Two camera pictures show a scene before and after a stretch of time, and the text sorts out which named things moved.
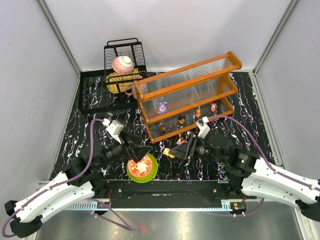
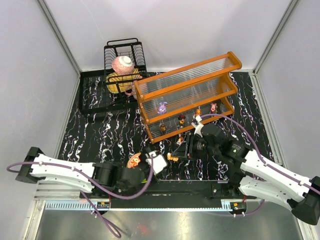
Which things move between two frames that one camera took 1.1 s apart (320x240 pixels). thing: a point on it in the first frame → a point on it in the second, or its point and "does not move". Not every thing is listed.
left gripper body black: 127,145 → 144,167
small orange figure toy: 167,151 → 170,157
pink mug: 133,92 does not move
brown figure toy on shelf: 162,127 does not move
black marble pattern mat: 176,155 does not move
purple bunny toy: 162,108 does not move
